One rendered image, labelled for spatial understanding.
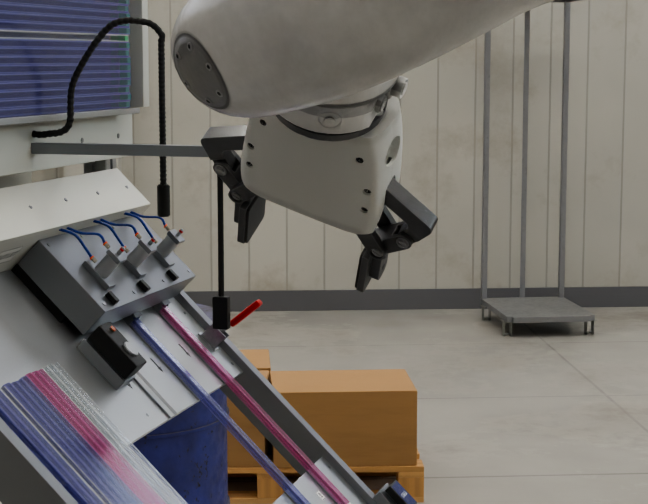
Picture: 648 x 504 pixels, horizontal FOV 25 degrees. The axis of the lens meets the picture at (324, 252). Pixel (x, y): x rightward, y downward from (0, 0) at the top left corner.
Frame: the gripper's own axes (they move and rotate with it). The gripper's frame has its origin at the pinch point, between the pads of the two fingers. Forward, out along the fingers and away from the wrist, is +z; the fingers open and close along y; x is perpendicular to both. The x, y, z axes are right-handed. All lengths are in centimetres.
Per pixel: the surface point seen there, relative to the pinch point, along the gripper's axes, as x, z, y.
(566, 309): -440, 547, -1
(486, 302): -440, 567, 42
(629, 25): -605, 486, 28
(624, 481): -227, 358, -49
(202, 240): -416, 583, 208
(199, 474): -109, 253, 59
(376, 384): -205, 329, 40
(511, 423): -271, 417, -3
